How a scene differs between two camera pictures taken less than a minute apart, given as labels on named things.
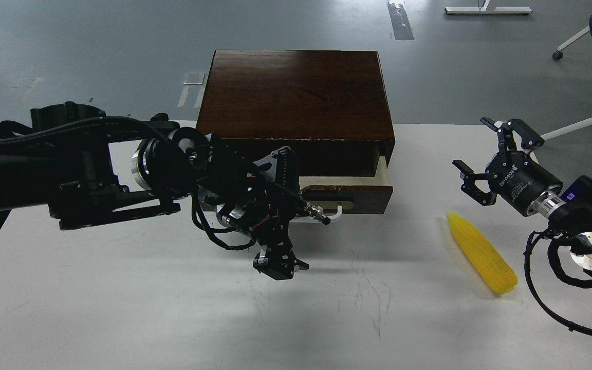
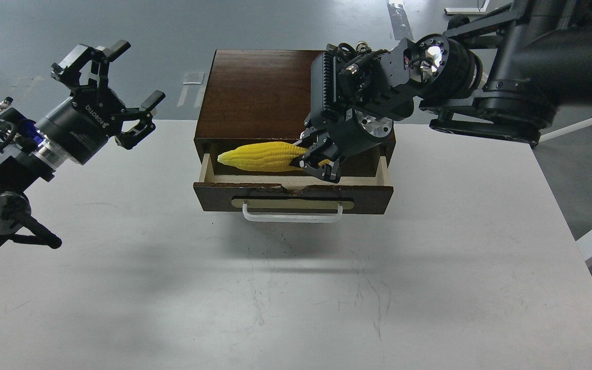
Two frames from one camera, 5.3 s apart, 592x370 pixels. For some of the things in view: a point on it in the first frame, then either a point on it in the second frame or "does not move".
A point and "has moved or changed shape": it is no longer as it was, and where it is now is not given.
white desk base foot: x=483 y=9 does not move
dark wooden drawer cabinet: x=331 y=108 does not move
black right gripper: x=513 y=176 to x=356 y=94
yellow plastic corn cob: x=499 y=274 has moved or changed shape
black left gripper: x=265 y=208 to x=77 y=128
